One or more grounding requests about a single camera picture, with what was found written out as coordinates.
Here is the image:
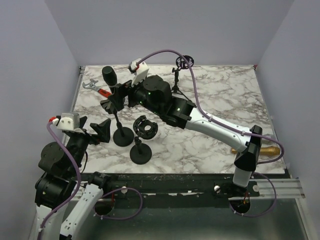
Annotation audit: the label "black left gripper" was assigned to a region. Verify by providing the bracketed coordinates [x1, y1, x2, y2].
[67, 115, 111, 175]

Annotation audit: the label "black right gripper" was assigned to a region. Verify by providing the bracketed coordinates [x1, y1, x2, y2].
[107, 73, 162, 117]

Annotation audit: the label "black microphone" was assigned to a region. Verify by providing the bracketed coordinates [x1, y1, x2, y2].
[101, 66, 118, 94]

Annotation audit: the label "black tripod microphone stand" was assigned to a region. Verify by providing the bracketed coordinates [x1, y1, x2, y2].
[171, 55, 195, 100]

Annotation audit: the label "gold microphone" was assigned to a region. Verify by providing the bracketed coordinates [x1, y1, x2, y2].
[245, 146, 281, 156]

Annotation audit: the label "silver microphone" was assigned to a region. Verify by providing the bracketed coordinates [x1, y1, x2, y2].
[262, 134, 274, 141]

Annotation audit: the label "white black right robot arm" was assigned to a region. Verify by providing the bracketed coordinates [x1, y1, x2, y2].
[103, 75, 263, 196]

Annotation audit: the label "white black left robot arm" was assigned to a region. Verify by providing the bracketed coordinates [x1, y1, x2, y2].
[33, 113, 111, 240]

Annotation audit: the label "red handled adjustable wrench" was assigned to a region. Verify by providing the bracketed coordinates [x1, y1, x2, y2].
[82, 78, 111, 98]

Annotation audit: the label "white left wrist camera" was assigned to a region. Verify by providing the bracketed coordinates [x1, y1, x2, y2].
[57, 112, 80, 131]

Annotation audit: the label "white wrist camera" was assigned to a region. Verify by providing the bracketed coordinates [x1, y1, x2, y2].
[128, 58, 150, 87]
[57, 112, 80, 131]

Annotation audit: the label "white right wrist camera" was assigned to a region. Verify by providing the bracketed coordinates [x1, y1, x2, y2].
[128, 58, 150, 87]

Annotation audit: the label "black round-base shock mount stand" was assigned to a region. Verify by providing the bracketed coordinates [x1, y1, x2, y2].
[129, 115, 158, 165]

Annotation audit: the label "black front mounting rail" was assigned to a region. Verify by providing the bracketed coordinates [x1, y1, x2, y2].
[74, 170, 260, 210]

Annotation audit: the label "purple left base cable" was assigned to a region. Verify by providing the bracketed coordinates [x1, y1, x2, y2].
[92, 187, 144, 221]

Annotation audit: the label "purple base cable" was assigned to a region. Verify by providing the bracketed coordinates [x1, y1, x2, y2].
[228, 172, 277, 218]
[92, 187, 144, 221]

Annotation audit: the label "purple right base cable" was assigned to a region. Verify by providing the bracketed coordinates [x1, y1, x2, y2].
[228, 172, 277, 218]

